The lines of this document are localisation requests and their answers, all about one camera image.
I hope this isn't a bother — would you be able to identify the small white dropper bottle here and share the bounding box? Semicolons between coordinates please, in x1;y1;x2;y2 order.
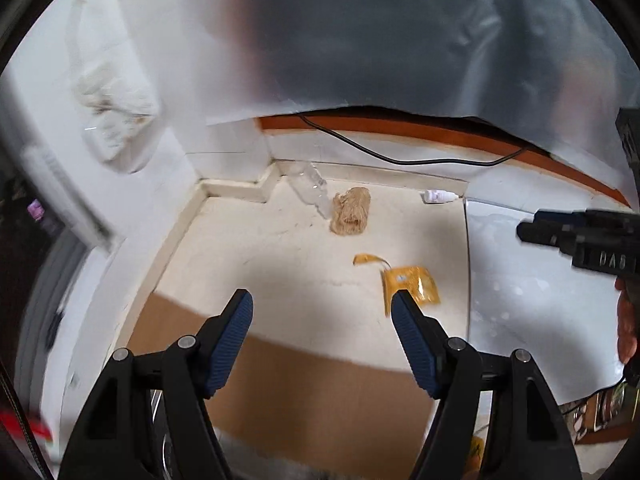
421;190;460;205

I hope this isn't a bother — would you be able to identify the clear plastic water bottle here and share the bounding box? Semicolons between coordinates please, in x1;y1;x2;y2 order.
285;162;333;220

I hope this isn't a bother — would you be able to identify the large translucent trash bag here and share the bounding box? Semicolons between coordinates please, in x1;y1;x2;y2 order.
64;0;640;212

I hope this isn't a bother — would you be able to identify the person's right hand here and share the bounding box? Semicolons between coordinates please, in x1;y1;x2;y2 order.
615;278;638;365

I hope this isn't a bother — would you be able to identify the brown cardboard sheet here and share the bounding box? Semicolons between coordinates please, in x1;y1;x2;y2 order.
127;291;442;449

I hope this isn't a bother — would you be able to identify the yellow sauce packet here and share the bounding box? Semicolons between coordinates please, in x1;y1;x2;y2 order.
381;266;440;318

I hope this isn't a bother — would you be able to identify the torn yellow packet strip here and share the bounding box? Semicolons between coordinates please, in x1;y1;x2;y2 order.
352;254;392;269

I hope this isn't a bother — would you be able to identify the crumpled brown paper napkin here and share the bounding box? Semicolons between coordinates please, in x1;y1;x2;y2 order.
330;188;371;236

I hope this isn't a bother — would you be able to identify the black power cable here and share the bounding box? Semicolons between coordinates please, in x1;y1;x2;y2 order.
298;112;528;167

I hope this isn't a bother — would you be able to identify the white rag on wall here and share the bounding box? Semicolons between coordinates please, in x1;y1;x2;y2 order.
65;0;160;174

